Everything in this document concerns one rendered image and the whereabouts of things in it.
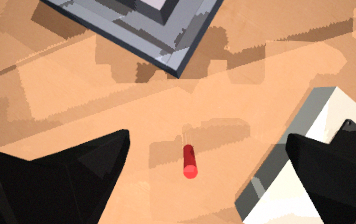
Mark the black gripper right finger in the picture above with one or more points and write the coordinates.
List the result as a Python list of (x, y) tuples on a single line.
[(328, 175)]

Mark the red peg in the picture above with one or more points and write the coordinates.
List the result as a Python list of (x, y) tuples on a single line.
[(189, 162)]

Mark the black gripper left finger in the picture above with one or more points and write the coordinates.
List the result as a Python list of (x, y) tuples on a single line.
[(72, 186)]

